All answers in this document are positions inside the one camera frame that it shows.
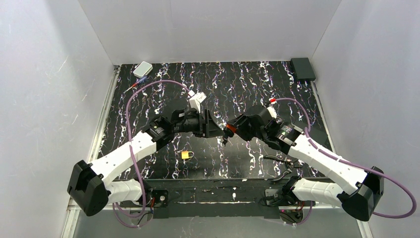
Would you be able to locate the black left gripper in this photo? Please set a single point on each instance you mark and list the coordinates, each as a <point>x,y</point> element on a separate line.
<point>206,123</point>

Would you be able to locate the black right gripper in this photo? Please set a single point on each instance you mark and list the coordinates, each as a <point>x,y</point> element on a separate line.
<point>239,124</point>

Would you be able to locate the orange black Opel padlock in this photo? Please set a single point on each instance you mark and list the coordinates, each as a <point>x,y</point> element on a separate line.
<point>229,130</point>

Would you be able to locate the black head key bunch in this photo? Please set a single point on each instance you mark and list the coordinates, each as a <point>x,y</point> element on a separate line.
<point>224,140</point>

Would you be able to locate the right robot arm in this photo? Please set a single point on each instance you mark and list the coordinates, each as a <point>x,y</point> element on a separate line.
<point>357,191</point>

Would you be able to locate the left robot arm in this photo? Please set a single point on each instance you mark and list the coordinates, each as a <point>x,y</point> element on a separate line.
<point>92,185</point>

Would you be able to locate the small brass padlock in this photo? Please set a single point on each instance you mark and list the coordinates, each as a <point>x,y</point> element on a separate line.
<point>185,155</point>

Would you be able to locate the black flat box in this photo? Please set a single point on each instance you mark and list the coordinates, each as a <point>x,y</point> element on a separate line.
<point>320,137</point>

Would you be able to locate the black corner box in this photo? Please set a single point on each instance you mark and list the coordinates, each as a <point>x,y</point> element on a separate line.
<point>303,69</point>

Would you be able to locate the red blue small screwdriver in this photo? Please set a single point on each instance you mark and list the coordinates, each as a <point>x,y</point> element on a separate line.
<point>138,82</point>

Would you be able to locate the white rectangular box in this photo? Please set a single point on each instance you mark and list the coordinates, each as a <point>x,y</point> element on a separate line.
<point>143,69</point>

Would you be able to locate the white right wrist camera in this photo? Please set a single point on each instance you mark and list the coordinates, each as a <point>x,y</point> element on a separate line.
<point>270,108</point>

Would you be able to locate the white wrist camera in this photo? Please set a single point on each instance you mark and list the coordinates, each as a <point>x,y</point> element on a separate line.
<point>195,100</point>
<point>270,108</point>

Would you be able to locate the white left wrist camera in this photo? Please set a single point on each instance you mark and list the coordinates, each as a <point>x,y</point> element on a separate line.
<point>195,100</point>

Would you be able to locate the black handle pliers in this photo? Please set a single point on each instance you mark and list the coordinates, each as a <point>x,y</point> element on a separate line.
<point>289,165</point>

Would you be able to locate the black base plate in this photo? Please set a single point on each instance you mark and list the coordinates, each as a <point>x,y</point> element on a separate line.
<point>249,197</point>

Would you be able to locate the aluminium frame rail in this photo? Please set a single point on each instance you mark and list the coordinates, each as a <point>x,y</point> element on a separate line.
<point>356,190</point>

